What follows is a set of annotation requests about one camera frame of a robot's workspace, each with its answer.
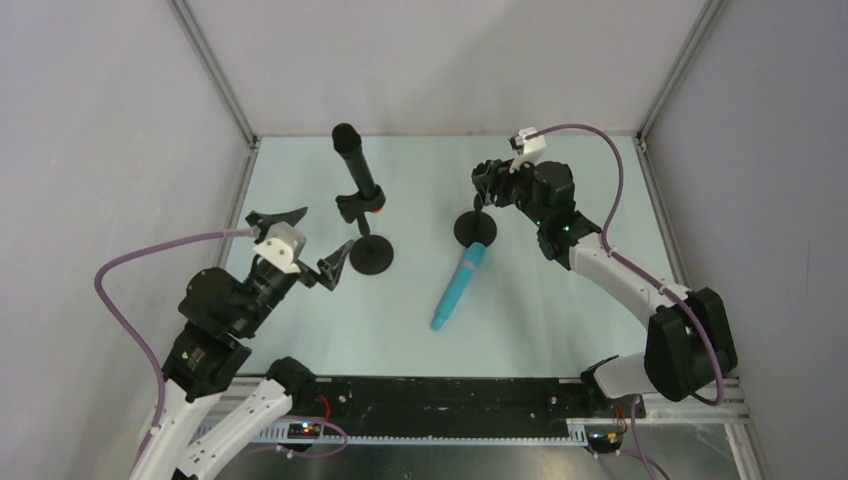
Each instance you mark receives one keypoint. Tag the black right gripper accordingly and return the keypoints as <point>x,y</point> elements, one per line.
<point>497,184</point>

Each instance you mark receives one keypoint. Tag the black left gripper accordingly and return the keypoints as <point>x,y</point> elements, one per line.
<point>303,266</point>

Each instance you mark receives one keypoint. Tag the left controller board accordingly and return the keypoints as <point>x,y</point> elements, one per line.
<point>303,430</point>

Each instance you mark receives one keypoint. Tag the white slotted cable duct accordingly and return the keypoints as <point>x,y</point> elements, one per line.
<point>282,432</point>

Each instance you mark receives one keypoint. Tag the black microphone stand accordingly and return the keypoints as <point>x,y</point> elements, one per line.
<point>475,226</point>
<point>371,254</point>

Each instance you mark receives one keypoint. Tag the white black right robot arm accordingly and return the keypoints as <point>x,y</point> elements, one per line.
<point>689,343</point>

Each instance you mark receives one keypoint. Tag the black microphone orange tip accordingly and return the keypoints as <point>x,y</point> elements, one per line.
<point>354,162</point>

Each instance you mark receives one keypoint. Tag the right controller board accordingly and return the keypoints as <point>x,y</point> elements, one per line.
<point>604,443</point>

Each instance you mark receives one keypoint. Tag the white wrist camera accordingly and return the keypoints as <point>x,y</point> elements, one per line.
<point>282,247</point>
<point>528,145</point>

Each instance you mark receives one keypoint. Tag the controller board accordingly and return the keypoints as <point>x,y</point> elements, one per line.
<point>604,443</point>
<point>303,430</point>

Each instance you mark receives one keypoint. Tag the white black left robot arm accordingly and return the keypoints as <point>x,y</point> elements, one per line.
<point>222,311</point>

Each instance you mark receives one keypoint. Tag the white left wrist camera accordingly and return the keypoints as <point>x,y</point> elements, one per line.
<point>282,247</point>

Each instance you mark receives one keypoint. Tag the aluminium frame rail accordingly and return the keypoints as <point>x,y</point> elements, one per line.
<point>734,409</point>

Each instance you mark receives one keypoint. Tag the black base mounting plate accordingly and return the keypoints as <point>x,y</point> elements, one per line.
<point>432,405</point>

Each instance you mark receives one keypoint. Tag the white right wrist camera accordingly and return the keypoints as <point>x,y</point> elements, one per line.
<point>528,145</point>

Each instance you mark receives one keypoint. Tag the blue microphone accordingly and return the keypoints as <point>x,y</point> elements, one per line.
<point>471,259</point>

